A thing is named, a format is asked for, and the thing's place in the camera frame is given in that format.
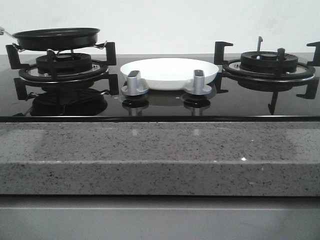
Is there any white round plate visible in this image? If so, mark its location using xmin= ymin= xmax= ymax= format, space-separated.
xmin=120 ymin=57 xmax=219 ymax=91

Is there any black frying pan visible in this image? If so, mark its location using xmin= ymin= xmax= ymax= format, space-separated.
xmin=12 ymin=27 xmax=100 ymax=51

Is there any silver left stove knob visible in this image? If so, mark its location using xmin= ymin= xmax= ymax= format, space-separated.
xmin=121 ymin=70 xmax=149 ymax=96

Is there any silver stove knob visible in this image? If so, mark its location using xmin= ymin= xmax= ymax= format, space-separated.
xmin=184 ymin=69 xmax=212 ymax=96
xmin=121 ymin=70 xmax=149 ymax=96

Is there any silver right stove knob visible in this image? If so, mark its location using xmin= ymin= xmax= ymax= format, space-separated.
xmin=184 ymin=69 xmax=212 ymax=96

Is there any black left gas burner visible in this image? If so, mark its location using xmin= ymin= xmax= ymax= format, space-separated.
xmin=36 ymin=53 xmax=92 ymax=75

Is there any black gas burner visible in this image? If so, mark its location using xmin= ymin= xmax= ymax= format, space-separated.
xmin=240 ymin=51 xmax=298 ymax=74
xmin=36 ymin=53 xmax=92 ymax=75

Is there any black right gas burner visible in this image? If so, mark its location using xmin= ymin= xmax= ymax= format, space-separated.
xmin=240 ymin=51 xmax=298 ymax=74

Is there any black glass cooktop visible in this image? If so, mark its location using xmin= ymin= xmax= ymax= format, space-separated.
xmin=0 ymin=55 xmax=320 ymax=123

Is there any black right burner grate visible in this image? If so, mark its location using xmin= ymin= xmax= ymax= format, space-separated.
xmin=214 ymin=36 xmax=320 ymax=99

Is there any black burner grate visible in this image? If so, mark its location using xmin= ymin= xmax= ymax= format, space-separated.
xmin=6 ymin=42 xmax=117 ymax=86
xmin=214 ymin=36 xmax=320 ymax=99

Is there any black left burner grate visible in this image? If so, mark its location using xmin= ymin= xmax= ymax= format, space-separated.
xmin=6 ymin=42 xmax=117 ymax=86

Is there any grey cabinet front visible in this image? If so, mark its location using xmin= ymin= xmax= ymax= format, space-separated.
xmin=0 ymin=196 xmax=320 ymax=240

